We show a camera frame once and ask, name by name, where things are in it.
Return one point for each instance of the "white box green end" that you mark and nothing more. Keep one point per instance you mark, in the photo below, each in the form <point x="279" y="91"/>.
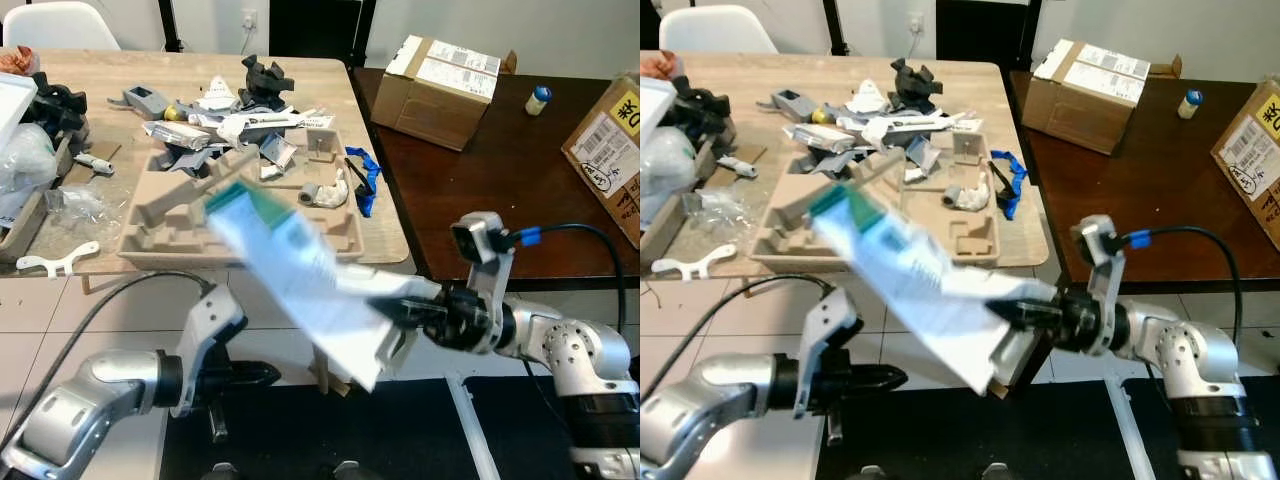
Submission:
<point x="310" y="275"/>
<point x="920" y="280"/>

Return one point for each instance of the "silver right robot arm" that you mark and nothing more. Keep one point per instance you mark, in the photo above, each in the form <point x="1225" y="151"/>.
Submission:
<point x="1190" y="355"/>
<point x="570" y="350"/>

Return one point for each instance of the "grey robot left leg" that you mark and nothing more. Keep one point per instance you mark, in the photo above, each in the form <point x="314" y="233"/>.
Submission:
<point x="872" y="473"/>
<point x="222" y="472"/>

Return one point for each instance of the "grey robot leg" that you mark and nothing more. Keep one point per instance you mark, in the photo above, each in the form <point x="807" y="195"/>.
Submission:
<point x="872" y="473"/>
<point x="348" y="471"/>
<point x="222" y="472"/>
<point x="997" y="472"/>

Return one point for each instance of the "white bar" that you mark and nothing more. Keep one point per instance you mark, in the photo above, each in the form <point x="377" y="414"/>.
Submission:
<point x="1125" y="430"/>
<point x="472" y="425"/>

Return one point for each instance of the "grey robot right leg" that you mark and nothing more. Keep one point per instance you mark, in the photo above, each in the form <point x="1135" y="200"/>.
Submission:
<point x="348" y="471"/>
<point x="997" y="472"/>

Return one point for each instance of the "dark brown table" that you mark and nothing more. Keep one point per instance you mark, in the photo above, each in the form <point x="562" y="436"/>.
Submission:
<point x="480" y="190"/>
<point x="1120" y="185"/>

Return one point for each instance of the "white grey cylinder part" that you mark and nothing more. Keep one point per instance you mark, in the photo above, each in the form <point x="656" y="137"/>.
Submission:
<point x="325" y="192"/>
<point x="968" y="195"/>

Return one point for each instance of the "moulded pulp packaging tray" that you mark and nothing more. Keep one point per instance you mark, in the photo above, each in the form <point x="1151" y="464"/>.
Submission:
<point x="25" y="240"/>
<point x="170" y="240"/>
<point x="800" y="243"/>
<point x="670" y="240"/>

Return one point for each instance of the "cardboard box white labels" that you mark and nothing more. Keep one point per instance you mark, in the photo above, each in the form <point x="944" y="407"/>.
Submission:
<point x="420" y="105"/>
<point x="1070" y="110"/>

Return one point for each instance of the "long white printed box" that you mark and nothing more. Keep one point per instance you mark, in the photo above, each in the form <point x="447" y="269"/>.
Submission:
<point x="280" y="122"/>
<point x="925" y="125"/>

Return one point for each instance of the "cardboard box yellow label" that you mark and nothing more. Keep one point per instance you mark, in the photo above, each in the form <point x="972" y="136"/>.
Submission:
<point x="605" y="160"/>
<point x="1250" y="160"/>

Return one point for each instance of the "light wooden table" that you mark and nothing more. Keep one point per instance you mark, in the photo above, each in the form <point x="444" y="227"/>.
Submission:
<point x="975" y="100"/>
<point x="330" y="85"/>

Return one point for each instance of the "crumpled clear plastic wrap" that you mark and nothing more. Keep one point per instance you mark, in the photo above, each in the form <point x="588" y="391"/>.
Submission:
<point x="78" y="205"/>
<point x="720" y="208"/>

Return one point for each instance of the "small white grey part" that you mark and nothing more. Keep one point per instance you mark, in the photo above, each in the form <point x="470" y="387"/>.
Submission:
<point x="738" y="166"/>
<point x="92" y="163"/>

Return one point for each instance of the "dark grey plastic part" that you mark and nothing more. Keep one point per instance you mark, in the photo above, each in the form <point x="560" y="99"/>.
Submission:
<point x="265" y="82"/>
<point x="915" y="85"/>

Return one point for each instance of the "clear plastic bag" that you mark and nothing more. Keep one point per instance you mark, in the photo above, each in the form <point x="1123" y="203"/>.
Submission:
<point x="665" y="170"/>
<point x="25" y="170"/>

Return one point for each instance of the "black panel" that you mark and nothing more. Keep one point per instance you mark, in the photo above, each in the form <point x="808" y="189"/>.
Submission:
<point x="985" y="30"/>
<point x="320" y="28"/>

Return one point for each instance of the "white foam lid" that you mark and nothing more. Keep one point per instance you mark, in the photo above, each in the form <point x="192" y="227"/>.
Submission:
<point x="15" y="105"/>
<point x="655" y="105"/>

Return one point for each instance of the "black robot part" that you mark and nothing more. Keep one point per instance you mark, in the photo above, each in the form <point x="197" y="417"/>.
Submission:
<point x="55" y="108"/>
<point x="697" y="110"/>

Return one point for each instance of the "black pole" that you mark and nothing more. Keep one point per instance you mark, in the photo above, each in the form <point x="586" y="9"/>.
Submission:
<point x="170" y="25"/>
<point x="836" y="28"/>

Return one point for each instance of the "white chair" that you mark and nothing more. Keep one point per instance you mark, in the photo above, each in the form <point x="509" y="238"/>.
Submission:
<point x="60" y="30"/>
<point x="715" y="33"/>

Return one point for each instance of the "white plastic bracket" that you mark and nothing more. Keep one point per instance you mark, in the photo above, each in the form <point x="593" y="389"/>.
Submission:
<point x="55" y="263"/>
<point x="693" y="267"/>

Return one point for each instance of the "white wall socket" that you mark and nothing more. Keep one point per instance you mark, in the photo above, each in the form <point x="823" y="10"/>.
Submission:
<point x="916" y="21"/>
<point x="248" y="19"/>

